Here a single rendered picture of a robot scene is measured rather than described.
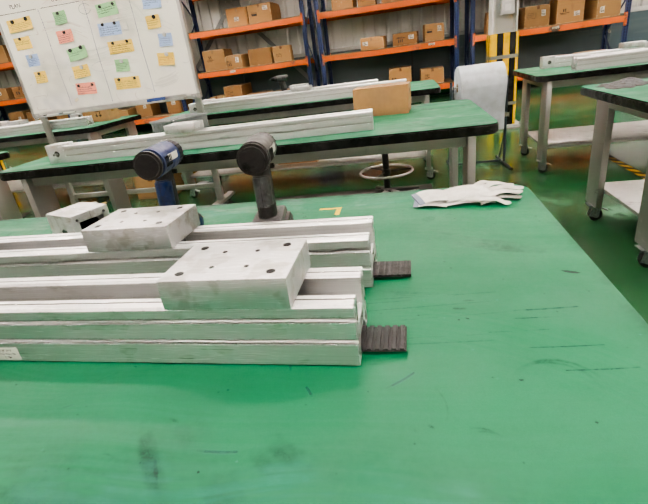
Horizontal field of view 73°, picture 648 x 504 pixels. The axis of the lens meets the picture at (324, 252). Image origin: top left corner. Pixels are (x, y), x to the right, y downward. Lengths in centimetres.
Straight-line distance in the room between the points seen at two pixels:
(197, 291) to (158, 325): 9
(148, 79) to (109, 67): 32
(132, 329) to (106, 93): 350
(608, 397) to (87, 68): 395
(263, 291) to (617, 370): 39
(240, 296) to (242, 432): 14
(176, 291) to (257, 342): 12
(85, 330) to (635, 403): 63
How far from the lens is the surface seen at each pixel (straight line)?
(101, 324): 64
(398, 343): 56
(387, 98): 255
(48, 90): 434
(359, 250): 68
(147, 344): 62
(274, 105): 407
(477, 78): 411
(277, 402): 51
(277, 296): 50
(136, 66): 387
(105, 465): 53
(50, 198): 295
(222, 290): 52
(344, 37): 1109
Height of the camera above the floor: 112
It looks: 24 degrees down
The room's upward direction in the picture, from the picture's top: 8 degrees counter-clockwise
